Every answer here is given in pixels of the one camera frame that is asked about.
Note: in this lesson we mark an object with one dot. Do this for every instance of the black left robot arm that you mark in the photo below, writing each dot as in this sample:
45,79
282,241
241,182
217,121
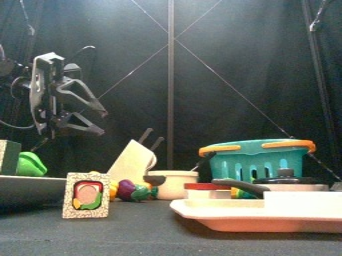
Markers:
15,86

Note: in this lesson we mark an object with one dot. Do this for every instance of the pink plastic tray plate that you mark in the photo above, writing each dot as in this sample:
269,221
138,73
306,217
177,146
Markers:
249,218

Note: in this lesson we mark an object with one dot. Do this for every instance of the green toy bell pepper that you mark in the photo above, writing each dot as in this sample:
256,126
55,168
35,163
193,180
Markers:
31,165

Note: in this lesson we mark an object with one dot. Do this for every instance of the cream toy knife block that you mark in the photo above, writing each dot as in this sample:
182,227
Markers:
131,163

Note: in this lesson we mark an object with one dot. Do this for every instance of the dark green toy block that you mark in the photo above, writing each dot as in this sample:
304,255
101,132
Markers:
9,158

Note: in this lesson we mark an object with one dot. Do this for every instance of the orange toy vegetable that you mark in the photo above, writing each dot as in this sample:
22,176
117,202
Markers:
114,190

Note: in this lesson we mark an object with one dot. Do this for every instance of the grey metal tray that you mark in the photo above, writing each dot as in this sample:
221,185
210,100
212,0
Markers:
31,190

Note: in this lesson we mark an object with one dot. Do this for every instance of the purple toy eggplant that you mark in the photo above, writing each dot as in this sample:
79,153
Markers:
129,190

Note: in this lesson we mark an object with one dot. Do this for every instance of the black toy utensil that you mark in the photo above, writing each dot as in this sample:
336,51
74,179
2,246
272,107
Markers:
206,168

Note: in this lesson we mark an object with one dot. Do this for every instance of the red white striped toy block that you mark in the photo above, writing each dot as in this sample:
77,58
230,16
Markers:
205,190

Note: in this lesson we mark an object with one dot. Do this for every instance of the teal plastic toy basket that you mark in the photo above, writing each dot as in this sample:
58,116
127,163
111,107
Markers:
249,160

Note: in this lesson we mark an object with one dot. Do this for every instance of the yellow green toy corn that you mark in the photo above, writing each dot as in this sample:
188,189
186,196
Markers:
242,193

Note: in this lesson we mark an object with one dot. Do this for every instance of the black toy pan lid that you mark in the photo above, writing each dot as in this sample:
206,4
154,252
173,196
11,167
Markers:
286,174

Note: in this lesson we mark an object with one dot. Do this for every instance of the cream rectangular toy block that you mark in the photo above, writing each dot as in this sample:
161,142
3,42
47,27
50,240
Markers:
302,200

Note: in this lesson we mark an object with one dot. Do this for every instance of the grey vertical frame pole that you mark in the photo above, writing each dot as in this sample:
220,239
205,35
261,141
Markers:
170,83

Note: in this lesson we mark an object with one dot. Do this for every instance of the dark slanted frame pole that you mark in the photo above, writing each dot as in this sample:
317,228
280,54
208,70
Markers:
318,76

